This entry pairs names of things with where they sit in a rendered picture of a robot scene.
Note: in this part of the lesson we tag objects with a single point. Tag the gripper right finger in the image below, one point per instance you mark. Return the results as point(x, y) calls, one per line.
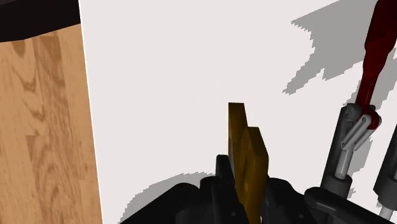
point(279, 201)

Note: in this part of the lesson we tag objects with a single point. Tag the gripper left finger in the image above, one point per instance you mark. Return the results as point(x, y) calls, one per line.
point(214, 198)

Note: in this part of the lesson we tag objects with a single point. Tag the yellow-brown wooden block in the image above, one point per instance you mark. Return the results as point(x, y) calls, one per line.
point(249, 167)

